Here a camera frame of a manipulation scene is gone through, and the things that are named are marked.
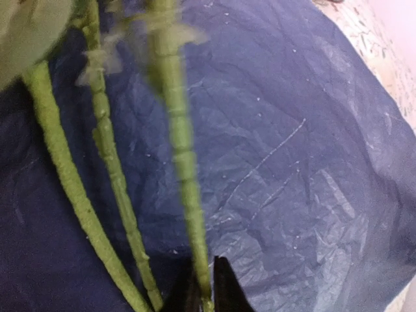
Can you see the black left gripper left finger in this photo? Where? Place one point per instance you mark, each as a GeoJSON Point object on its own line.
{"type": "Point", "coordinates": [185, 293]}

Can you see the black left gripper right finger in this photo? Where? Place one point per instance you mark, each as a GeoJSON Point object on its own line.
{"type": "Point", "coordinates": [228, 294]}

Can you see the blue wrapping paper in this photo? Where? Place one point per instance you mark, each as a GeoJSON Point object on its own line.
{"type": "Point", "coordinates": [305, 164]}

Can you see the artificial flower bouquet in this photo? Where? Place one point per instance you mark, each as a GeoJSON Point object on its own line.
{"type": "Point", "coordinates": [30, 31]}

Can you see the floral tablecloth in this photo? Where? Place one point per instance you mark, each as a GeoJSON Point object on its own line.
{"type": "Point", "coordinates": [366, 31]}

